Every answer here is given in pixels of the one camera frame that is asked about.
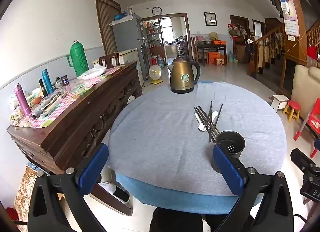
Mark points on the white plastic bag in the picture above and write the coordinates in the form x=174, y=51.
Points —
x=92, y=73

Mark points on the grey table cloth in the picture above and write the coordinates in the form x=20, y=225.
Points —
x=162, y=134

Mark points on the orange cardboard box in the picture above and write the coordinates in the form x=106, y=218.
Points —
x=214, y=58
x=220, y=61

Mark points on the small metal pot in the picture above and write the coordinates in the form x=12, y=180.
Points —
x=57, y=83

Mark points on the clear water jug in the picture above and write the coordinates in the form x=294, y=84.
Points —
x=230, y=57

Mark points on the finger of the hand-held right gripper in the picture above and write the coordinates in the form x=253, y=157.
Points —
x=302, y=158

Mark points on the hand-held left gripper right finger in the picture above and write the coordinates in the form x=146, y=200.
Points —
x=228, y=169

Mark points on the red plastic chair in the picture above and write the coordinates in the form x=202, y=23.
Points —
x=315, y=121

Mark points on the framed picture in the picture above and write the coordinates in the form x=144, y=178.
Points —
x=210, y=19

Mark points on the grey refrigerator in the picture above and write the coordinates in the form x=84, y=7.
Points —
x=125, y=35

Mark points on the round fan heater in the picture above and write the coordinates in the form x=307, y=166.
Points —
x=155, y=73

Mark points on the white chest freezer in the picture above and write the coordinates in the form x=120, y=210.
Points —
x=130, y=56

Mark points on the dark metal utensil holder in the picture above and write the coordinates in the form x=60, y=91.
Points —
x=232, y=143

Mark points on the round wall clock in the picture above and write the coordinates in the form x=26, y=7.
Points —
x=157, y=11

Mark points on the wooden staircase railing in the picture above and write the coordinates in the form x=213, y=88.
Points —
x=270, y=39

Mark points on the small white stool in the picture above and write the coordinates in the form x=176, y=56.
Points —
x=280, y=100

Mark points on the pink checkered cloth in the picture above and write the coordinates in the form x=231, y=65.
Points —
x=75, y=91

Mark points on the beige sofa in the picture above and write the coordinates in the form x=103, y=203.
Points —
x=306, y=84

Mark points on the wooden chair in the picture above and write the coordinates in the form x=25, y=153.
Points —
x=108, y=59

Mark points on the black bottle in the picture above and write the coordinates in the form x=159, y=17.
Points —
x=43, y=88

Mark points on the dark wooden dining table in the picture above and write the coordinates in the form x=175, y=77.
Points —
x=212, y=48

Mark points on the teal bottle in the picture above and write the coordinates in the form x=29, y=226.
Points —
x=47, y=81

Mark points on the white floor appliance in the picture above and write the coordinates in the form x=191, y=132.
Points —
x=117, y=192

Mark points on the pink bottle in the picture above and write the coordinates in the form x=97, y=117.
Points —
x=23, y=100

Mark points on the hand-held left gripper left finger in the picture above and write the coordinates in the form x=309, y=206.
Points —
x=93, y=168

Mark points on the wall calendar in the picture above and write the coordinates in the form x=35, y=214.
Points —
x=291, y=25

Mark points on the glass shelf with bottles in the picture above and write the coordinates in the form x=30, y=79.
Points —
x=151, y=36

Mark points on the blue table cover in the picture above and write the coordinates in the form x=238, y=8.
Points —
x=175, y=197

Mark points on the brown patterned mat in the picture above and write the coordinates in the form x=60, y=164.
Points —
x=25, y=192

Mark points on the blue plastic object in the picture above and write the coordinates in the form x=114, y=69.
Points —
x=316, y=148

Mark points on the red and yellow stool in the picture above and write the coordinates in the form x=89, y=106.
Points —
x=293, y=105

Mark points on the green thermos jug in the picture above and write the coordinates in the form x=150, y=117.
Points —
x=78, y=59

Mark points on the dark chopstick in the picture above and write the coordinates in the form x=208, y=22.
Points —
x=203, y=124
x=217, y=119
x=209, y=120
x=207, y=123
x=208, y=114

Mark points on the blue bag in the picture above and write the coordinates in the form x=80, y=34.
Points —
x=119, y=17

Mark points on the bronze electric kettle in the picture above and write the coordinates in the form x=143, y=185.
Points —
x=183, y=76

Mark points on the flat orange box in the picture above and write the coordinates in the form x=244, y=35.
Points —
x=219, y=43

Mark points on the small dark jar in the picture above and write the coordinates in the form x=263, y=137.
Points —
x=65, y=80

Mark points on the brown wooden door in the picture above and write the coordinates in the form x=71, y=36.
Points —
x=107, y=24

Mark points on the person's dark clothing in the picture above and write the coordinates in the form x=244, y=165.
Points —
x=180, y=222

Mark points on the carved wooden sideboard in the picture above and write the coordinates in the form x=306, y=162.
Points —
x=82, y=121

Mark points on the white plastic spoon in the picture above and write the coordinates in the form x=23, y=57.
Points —
x=214, y=116
x=201, y=127

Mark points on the red bag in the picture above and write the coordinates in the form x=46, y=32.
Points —
x=311, y=52

